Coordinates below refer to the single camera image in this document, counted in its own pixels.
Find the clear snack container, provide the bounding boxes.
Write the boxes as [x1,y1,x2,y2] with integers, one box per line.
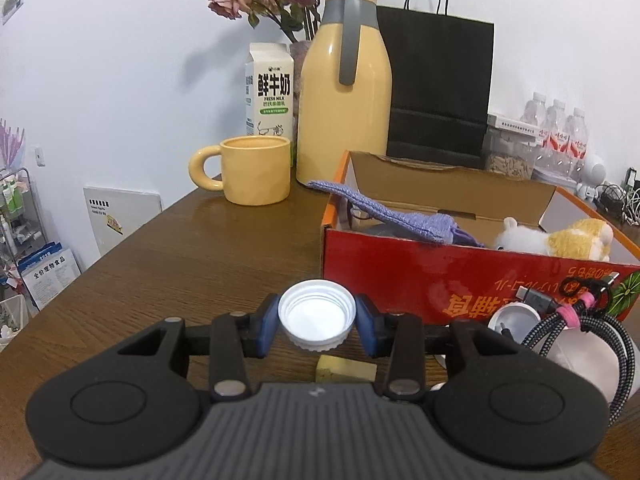
[483,127,539,180]

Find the middle water bottle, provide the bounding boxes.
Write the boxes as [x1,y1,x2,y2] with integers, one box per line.
[536,99,567,176]

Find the white flat box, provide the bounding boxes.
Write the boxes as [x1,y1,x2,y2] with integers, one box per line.
[487,114,539,138]

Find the white and yellow plush toy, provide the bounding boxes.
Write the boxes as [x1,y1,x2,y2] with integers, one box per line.
[494,217,614,262]

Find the black paper bag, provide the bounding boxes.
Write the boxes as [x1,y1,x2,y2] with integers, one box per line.
[378,0,495,169]

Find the white round lid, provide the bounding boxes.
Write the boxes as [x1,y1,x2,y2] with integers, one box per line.
[488,302,541,344]

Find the yellow ceramic mug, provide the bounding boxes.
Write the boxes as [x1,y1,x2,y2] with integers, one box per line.
[188,136,292,207]

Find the yellow thermos jug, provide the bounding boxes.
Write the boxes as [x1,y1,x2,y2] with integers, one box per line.
[296,0,393,184]

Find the black charger adapter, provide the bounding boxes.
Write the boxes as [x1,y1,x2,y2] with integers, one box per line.
[624,167,640,191]

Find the white robot figurine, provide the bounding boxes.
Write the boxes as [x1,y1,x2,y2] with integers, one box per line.
[576,153,606,202]

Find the right water bottle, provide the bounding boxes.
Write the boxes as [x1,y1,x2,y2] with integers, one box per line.
[563,107,589,182]

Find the purple knitted cloth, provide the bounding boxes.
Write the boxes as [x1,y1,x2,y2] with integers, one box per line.
[307,180,484,247]

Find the small yellow block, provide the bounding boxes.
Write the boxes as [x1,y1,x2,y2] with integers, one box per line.
[316,354,376,382]

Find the water bottle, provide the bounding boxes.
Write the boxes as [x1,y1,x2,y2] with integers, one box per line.
[520,92,547,128]
[563,107,589,182]
[536,99,567,176]

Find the white wall panel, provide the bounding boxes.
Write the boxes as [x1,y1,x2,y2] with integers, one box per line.
[84,186,163,256]

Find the red cardboard box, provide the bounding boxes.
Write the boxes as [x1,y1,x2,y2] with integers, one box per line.
[321,152,639,324]

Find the left water bottle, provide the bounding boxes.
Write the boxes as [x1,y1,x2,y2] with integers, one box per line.
[520,92,547,128]

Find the grey braided cable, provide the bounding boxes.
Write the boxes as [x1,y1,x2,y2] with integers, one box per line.
[516,271,637,428]

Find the blue document stack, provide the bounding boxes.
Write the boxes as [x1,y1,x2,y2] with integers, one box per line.
[17,242,80,311]

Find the white milk carton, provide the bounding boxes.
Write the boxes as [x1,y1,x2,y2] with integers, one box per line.
[245,42,294,165]

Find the black tangled cable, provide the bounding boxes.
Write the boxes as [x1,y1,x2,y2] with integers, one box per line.
[594,181,632,216]

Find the wire storage rack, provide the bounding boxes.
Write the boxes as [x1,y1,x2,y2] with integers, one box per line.
[1,168,47,288]

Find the white jar lid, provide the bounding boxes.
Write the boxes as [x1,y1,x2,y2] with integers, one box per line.
[278,280,356,352]

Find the white tangled cable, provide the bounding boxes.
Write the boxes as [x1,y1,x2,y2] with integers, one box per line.
[619,186,640,226]

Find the white tissue pack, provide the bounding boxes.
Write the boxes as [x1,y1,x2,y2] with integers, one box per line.
[548,330,620,403]

